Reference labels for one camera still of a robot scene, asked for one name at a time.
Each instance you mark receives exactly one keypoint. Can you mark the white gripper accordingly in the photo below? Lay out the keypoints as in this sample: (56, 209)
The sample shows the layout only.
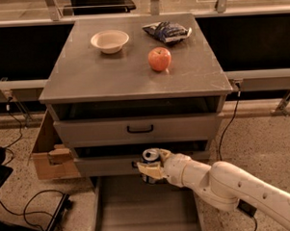
(173, 167)

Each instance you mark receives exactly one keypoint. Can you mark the blue pepsi can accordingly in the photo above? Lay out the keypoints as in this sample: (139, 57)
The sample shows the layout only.
(150, 156)

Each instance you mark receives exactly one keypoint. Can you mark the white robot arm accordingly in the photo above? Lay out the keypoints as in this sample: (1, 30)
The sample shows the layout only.
(222, 185)

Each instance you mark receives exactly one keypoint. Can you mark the open bottom grey drawer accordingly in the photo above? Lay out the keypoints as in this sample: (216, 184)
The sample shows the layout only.
(126, 203)

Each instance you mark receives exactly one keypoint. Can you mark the middle grey drawer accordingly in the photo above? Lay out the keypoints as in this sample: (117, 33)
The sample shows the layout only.
(107, 166)

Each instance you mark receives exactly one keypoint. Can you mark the grey drawer cabinet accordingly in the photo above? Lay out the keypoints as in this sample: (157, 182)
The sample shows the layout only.
(87, 84)

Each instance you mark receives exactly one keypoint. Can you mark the top grey drawer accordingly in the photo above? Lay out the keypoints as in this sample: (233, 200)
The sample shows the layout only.
(121, 131)

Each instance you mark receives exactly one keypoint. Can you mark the black power adapter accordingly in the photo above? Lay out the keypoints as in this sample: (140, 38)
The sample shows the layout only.
(246, 208)

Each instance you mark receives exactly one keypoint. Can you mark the red apple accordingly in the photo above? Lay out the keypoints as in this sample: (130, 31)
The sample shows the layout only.
(159, 58)

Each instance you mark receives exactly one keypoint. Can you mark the brown cardboard box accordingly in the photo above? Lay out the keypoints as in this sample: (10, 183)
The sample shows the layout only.
(51, 158)

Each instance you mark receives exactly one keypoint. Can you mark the white paper bowl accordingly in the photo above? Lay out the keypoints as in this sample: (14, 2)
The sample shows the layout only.
(109, 42)

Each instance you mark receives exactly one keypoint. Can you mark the blue chip bag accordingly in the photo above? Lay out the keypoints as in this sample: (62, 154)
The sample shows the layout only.
(167, 32)

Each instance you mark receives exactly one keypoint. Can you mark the black stand base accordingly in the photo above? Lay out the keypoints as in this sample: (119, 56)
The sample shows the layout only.
(38, 220)

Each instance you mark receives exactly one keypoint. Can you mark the black chair background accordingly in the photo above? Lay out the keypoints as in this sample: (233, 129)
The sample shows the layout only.
(85, 7)

